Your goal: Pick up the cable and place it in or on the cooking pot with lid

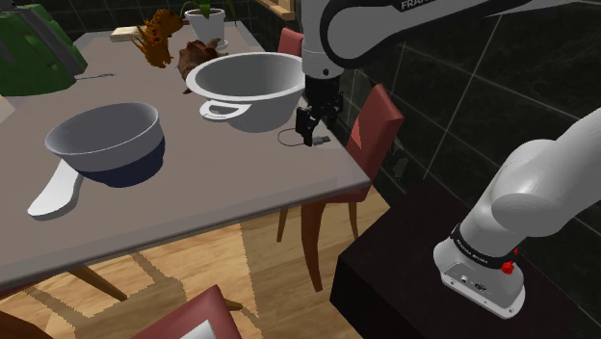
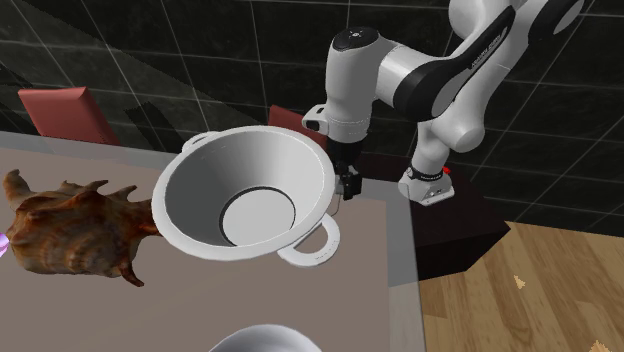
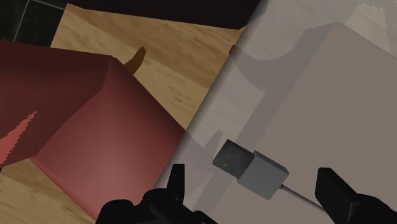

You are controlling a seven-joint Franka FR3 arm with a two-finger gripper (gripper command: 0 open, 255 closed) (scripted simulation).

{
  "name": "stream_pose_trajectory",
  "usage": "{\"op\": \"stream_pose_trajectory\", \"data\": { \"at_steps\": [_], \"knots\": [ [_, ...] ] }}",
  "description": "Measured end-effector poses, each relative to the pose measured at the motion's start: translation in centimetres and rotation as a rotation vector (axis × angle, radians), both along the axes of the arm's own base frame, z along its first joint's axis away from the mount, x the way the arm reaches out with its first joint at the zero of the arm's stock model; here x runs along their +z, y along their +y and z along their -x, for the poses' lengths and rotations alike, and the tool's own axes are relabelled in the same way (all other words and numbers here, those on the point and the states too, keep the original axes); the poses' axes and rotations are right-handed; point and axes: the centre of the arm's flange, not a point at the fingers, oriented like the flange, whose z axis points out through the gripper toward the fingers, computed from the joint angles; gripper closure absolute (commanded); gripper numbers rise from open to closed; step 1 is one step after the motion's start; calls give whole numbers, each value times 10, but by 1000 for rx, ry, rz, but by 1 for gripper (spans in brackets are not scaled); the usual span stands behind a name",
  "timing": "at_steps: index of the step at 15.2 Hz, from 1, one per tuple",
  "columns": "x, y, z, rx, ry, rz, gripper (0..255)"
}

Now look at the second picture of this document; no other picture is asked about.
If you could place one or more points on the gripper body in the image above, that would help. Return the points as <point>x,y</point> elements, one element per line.
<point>344,151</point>

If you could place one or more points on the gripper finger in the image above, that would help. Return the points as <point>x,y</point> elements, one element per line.
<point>352,185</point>

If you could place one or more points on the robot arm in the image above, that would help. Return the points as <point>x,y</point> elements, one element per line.
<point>356,92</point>

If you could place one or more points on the red chair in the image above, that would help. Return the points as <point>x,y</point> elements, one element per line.
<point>292,124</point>
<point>68,114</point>

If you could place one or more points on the dark robot stand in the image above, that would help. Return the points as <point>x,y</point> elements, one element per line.
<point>453,219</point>

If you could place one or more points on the grey rounded bowl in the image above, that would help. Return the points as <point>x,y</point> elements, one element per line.
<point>265,340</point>

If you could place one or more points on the brown spiky conch shell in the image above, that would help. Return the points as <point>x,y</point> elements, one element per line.
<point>73,229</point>

